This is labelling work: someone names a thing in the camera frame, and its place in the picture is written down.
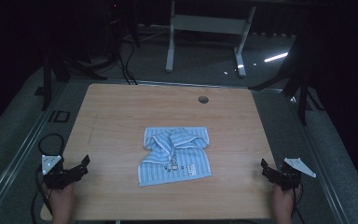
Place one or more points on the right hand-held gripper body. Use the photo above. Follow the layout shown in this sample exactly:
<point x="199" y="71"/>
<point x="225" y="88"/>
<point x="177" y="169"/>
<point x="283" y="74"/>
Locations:
<point x="289" y="177"/>

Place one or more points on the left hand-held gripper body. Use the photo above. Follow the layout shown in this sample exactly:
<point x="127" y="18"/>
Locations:
<point x="56" y="177"/>

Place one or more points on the blue striped towel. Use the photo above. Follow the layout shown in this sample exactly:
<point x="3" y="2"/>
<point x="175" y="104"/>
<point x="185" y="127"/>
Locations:
<point x="180" y="168"/>

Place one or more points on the person's left hand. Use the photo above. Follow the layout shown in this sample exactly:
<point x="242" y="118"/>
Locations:
<point x="62" y="199"/>

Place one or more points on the person's right hand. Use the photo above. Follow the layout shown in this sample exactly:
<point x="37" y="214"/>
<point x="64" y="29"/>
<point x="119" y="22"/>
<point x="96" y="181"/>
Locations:
<point x="282" y="200"/>

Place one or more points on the black metal stand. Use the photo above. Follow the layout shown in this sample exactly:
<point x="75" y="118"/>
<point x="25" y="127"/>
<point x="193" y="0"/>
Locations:
<point x="59" y="68"/>
<point x="301" y="84"/>

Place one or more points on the dark equipment tower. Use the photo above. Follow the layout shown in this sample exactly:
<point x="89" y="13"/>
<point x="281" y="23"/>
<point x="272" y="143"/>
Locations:
<point x="113" y="28"/>

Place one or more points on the white metal table frame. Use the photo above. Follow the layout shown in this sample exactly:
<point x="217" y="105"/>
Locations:
<point x="209" y="24"/>

